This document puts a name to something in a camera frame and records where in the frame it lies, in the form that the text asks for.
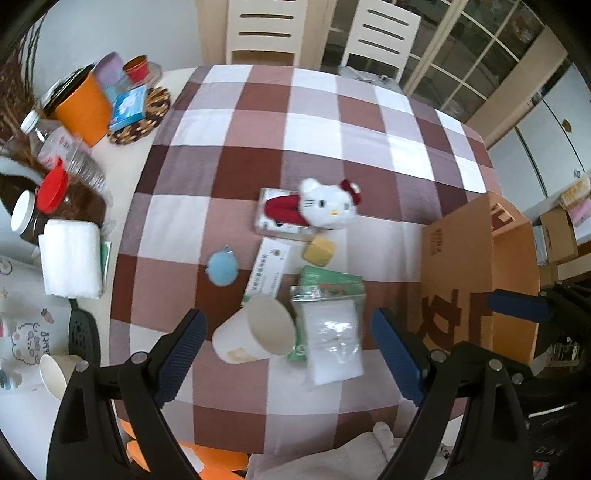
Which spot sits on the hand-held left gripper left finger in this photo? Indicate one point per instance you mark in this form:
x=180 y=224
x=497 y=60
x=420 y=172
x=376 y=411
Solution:
x=184 y=350

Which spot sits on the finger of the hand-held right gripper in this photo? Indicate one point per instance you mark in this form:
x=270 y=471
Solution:
x=517 y=305

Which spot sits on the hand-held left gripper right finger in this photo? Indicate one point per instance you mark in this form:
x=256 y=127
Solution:
x=397 y=355

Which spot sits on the clear bag of white pads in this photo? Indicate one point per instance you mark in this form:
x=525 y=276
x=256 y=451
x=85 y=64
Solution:
x=332 y=337

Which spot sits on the brown cardboard box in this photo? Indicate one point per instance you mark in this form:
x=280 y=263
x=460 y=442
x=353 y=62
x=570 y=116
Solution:
x=461 y=263

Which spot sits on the blue fluffy pompom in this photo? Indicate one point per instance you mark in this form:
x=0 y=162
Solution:
x=224 y=268

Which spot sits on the green cardboard box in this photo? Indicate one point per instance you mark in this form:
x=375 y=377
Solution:
x=328 y=276

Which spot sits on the white green medicine box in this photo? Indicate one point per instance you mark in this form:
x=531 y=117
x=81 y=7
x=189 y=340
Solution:
x=268 y=267

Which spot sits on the yellow foam block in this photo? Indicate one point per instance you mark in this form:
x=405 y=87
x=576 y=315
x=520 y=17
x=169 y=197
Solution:
x=318 y=251

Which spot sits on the white cat plush toy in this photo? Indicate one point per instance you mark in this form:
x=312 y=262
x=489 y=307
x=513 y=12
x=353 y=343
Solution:
x=323 y=198

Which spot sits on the cardboard box on floor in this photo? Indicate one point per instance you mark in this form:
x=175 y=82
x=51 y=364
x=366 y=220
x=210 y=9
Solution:
x=558 y=235

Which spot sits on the black fly swatter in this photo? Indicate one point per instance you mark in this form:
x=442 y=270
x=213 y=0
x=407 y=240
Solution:
x=85 y=332

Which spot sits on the pink bag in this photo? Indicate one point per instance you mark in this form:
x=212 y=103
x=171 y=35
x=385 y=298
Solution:
x=582 y=213

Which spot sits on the orange stool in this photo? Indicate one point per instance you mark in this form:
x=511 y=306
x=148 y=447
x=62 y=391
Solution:
x=212 y=459

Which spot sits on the small white paper cup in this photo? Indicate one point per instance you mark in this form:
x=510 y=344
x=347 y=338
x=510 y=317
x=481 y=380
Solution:
x=55 y=376

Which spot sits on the white folded towel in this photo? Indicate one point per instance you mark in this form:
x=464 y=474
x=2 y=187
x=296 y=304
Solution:
x=71 y=258

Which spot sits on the white tissue pack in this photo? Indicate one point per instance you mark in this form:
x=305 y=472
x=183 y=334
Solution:
x=272 y=228

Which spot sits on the white refrigerator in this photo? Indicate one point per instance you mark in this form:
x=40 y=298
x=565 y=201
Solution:
x=545 y=152

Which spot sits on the cartoon printed table mat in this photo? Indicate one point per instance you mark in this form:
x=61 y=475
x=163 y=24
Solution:
x=27 y=314

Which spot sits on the brown jar with white lid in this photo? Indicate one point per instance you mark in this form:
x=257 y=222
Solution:
x=78 y=203

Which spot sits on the brown checkered tablecloth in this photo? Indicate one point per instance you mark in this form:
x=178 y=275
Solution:
x=258 y=161

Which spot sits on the woven brown trivet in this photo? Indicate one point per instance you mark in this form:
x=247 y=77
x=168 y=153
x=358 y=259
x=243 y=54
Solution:
x=154 y=117

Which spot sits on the clear plastic bottle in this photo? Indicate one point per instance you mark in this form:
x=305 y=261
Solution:
x=64 y=147

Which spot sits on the blue tissue box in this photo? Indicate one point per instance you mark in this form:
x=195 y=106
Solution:
x=128 y=108

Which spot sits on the orange plastic cup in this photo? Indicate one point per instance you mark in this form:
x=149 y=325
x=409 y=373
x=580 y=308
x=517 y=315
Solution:
x=83 y=113

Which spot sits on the cream glass door cabinet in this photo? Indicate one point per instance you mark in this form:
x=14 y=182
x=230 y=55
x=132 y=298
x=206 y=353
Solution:
x=466 y=50

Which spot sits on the red cup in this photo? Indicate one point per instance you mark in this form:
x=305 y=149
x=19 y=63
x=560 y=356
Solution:
x=137 y=70

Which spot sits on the purple cup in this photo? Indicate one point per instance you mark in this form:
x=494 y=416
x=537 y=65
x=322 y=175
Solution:
x=111 y=69

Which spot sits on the cream wooden chair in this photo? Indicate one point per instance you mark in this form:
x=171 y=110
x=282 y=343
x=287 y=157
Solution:
x=383 y=37
x=268 y=27

